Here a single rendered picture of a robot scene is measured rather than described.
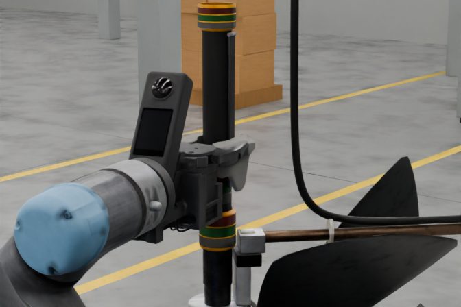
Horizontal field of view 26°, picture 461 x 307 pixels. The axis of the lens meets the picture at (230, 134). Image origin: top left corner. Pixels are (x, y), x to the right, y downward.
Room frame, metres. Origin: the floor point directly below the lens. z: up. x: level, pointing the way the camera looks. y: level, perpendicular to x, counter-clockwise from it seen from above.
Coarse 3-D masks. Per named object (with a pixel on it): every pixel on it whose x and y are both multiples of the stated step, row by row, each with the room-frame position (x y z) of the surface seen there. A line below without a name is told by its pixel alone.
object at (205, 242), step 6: (204, 240) 1.10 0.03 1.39; (210, 240) 1.10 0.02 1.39; (216, 240) 1.10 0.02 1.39; (222, 240) 1.10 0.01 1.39; (228, 240) 1.10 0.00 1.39; (234, 240) 1.11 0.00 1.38; (204, 246) 1.10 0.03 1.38; (210, 246) 1.10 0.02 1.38; (216, 246) 1.10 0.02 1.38; (222, 246) 1.10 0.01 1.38; (228, 246) 1.10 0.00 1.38
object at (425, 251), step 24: (360, 240) 0.98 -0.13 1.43; (384, 240) 1.00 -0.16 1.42; (408, 240) 1.01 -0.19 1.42; (432, 240) 1.02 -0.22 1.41; (456, 240) 1.04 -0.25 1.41; (288, 264) 0.99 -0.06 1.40; (312, 264) 1.01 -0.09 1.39; (336, 264) 1.02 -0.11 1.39; (360, 264) 1.04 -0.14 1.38; (384, 264) 1.04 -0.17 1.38; (408, 264) 1.05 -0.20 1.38; (432, 264) 1.07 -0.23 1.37; (264, 288) 1.06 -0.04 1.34; (288, 288) 1.07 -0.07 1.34; (312, 288) 1.07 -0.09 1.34; (336, 288) 1.08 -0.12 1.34; (360, 288) 1.08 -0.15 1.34; (384, 288) 1.08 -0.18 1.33
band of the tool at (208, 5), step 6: (198, 6) 1.11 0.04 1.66; (204, 6) 1.10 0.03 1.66; (210, 6) 1.10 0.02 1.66; (216, 6) 1.10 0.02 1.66; (222, 6) 1.10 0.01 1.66; (228, 6) 1.10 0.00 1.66; (234, 6) 1.11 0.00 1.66; (204, 30) 1.11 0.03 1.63; (210, 30) 1.10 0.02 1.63; (216, 30) 1.10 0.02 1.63; (222, 30) 1.10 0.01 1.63; (228, 30) 1.11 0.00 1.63
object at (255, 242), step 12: (252, 228) 1.14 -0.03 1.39; (240, 240) 1.11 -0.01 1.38; (252, 240) 1.11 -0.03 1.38; (264, 240) 1.11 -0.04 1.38; (240, 252) 1.11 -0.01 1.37; (252, 252) 1.11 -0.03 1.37; (264, 252) 1.11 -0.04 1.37; (240, 264) 1.10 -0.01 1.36; (252, 264) 1.11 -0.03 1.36; (240, 276) 1.11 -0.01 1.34; (240, 288) 1.11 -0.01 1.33; (192, 300) 1.13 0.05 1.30; (240, 300) 1.11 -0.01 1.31
